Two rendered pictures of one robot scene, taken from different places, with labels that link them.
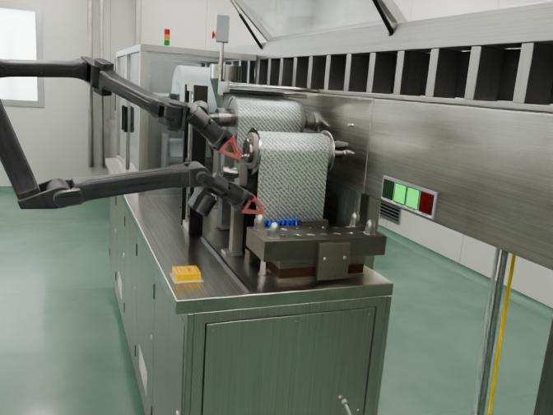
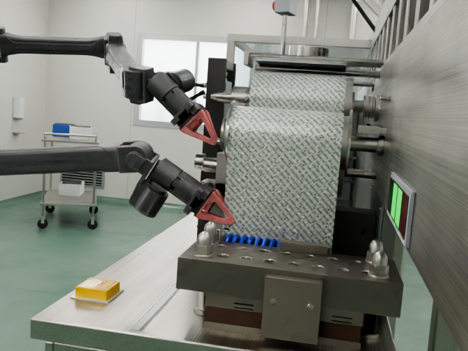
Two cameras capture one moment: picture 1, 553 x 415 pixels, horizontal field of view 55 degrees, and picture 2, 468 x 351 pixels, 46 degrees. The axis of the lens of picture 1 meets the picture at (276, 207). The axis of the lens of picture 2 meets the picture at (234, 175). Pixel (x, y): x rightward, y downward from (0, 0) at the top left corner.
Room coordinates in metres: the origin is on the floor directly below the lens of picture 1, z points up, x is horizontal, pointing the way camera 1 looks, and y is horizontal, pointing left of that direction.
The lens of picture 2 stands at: (0.66, -0.57, 1.30)
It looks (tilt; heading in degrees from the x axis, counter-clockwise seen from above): 7 degrees down; 32
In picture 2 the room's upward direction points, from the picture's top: 4 degrees clockwise
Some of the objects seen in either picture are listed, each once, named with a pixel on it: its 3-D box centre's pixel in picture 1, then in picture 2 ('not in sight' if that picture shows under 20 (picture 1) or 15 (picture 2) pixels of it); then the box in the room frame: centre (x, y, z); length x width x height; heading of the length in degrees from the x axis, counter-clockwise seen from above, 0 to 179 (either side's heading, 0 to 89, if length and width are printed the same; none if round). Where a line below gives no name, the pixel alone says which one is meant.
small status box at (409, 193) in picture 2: (406, 195); (398, 204); (1.46, -0.36, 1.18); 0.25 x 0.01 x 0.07; 22
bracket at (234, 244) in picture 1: (234, 209); (212, 216); (1.72, 0.14, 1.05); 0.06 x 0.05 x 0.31; 112
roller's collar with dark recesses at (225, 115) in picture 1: (225, 117); (244, 98); (1.92, 0.20, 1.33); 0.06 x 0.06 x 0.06; 22
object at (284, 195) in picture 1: (291, 198); (278, 207); (1.69, -0.05, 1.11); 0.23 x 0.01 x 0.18; 112
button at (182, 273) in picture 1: (186, 273); (97, 289); (1.46, 0.24, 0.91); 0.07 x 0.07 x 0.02; 22
